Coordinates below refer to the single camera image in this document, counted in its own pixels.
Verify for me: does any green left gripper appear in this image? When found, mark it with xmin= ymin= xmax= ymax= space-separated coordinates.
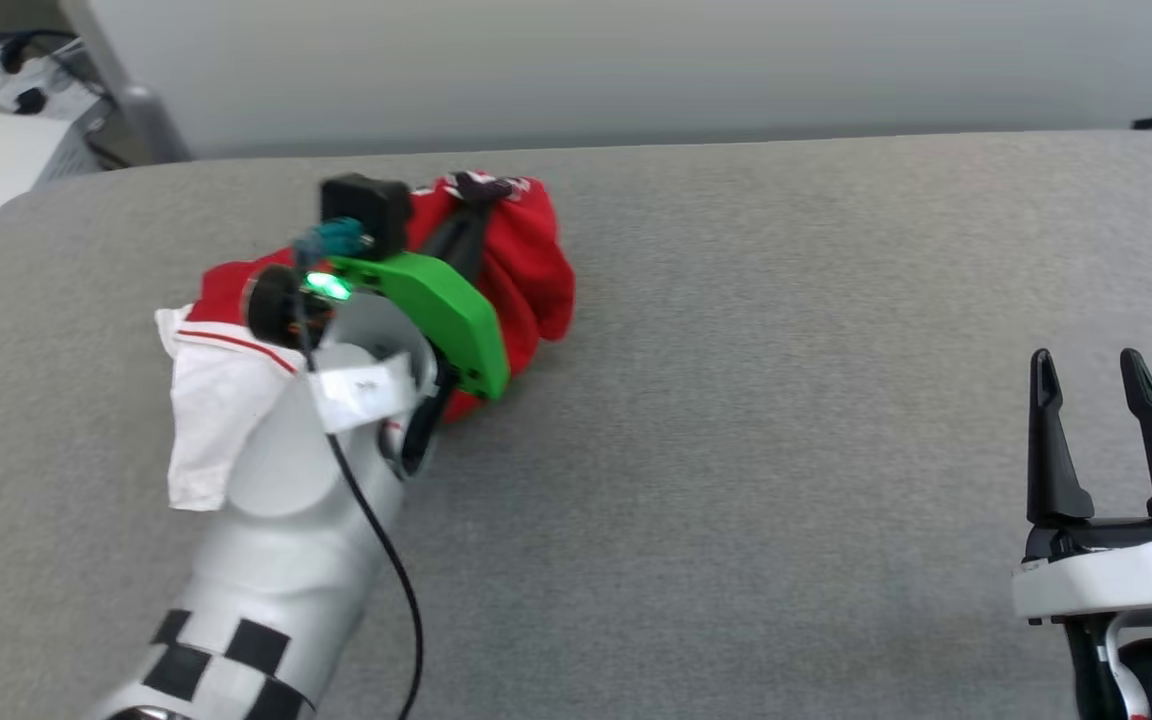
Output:
xmin=326 ymin=195 xmax=512 ymax=477

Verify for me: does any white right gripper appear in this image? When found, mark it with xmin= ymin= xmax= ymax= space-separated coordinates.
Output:
xmin=1011 ymin=347 xmax=1152 ymax=626

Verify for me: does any red basketball jersey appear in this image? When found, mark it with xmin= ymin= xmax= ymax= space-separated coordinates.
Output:
xmin=154 ymin=170 xmax=577 ymax=513

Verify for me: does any white partition panel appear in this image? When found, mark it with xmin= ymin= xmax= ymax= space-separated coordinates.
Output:
xmin=86 ymin=0 xmax=1152 ymax=161

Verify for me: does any grey fabric upholstered bench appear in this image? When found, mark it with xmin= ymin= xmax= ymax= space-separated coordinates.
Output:
xmin=0 ymin=130 xmax=1152 ymax=720

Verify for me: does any grey metal partition leg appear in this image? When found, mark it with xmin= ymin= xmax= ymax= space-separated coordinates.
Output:
xmin=61 ymin=0 xmax=192 ymax=166

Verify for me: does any teal left cable connector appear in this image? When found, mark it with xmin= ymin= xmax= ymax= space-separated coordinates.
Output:
xmin=296 ymin=218 xmax=375 ymax=263

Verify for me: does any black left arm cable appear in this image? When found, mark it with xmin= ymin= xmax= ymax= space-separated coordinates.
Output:
xmin=291 ymin=290 xmax=427 ymax=720

